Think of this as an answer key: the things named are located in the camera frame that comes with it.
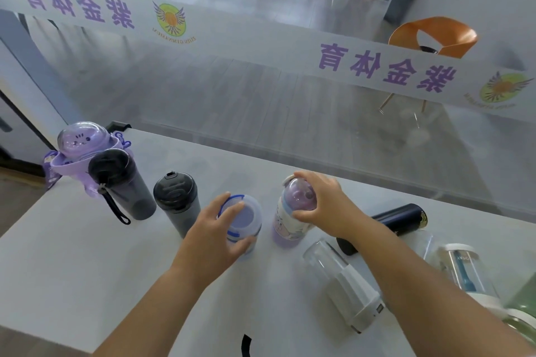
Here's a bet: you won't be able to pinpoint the black tumbler with strap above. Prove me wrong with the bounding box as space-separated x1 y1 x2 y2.
88 148 158 226

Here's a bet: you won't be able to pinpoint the clear bottle white lid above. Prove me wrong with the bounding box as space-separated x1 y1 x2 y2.
302 238 386 335

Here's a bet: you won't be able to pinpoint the white bottle blue rim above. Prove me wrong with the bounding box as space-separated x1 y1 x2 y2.
216 192 264 257

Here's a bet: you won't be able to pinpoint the person's left hand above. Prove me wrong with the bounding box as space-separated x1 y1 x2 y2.
171 191 257 282

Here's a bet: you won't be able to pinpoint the person's right forearm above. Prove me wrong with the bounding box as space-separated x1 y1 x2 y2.
339 223 535 357

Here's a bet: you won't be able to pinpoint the orange shell chair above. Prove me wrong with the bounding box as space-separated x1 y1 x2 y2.
378 16 479 129

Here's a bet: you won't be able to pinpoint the lilac printed bottle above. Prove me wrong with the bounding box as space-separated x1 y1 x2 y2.
272 175 319 249

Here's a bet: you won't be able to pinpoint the clear bottle white caps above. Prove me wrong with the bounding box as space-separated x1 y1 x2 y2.
418 231 503 311

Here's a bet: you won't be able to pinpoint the person's right hand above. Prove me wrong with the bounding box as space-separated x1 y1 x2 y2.
291 171 369 240

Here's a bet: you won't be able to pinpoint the person's left forearm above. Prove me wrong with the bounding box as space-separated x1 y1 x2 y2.
92 267 210 357

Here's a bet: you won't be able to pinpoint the purple cartoon kids bottle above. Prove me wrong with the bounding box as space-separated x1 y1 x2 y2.
41 121 135 201

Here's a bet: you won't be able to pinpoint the white table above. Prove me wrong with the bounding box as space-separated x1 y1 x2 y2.
0 128 536 357

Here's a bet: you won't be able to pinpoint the tall black thermos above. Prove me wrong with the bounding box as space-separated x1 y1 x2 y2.
336 203 428 256

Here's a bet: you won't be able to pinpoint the frosted window band purple print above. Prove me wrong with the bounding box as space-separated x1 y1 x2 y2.
0 0 536 126

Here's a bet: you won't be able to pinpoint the black framed glass door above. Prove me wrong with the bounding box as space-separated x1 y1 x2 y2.
0 89 59 180

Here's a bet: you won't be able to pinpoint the green translucent bottle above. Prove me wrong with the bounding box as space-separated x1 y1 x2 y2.
500 273 536 345

